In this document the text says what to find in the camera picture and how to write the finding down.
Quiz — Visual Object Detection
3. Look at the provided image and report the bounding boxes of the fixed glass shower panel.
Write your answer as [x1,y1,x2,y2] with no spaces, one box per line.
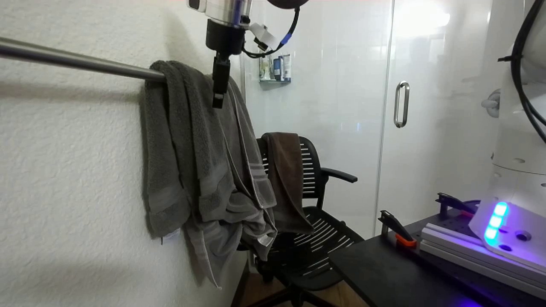
[241,0,396,237]

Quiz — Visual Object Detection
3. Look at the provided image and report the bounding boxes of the dark grey towel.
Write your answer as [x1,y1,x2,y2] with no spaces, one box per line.
[140,58,237,240]

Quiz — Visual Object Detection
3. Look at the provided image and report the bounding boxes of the metal towel bar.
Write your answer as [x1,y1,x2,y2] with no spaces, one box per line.
[0,34,167,83]

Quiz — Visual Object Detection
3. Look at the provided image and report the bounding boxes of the brown towel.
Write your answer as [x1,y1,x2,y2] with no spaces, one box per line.
[260,131,313,235]

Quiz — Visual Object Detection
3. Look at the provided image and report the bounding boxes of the light grey striped-border towel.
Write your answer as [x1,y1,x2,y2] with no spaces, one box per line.
[183,70,280,288]

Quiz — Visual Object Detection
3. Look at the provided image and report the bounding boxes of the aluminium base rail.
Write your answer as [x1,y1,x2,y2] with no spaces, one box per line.
[418,220,546,300]

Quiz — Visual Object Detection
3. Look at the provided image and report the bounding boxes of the black mesh office chair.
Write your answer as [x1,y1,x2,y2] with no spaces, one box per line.
[231,133,367,307]

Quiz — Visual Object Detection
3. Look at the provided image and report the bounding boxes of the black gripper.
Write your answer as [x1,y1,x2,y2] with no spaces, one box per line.
[205,17,248,111]

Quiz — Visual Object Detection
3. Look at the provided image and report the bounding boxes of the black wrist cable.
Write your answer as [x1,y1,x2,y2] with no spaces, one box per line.
[241,3,304,59]

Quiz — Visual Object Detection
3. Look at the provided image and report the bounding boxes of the glass shower door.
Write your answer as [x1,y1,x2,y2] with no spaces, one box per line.
[372,0,502,237]

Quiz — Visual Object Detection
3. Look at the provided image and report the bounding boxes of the dark blue clamp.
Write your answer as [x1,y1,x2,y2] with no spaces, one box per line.
[435,191,483,222]

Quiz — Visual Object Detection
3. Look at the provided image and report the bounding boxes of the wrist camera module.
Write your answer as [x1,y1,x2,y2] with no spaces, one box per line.
[246,22,278,51]

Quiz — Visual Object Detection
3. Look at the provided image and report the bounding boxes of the small blue bottle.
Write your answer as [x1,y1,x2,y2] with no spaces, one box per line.
[272,54,285,82]

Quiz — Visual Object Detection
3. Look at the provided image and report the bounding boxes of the orange black clamp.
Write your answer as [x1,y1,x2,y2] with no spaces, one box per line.
[377,208,422,252]

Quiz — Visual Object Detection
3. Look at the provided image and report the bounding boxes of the metal shower door handle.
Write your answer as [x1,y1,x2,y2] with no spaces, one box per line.
[393,80,411,129]

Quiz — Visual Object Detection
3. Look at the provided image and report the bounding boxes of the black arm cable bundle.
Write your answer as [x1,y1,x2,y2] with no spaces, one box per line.
[497,0,546,146]

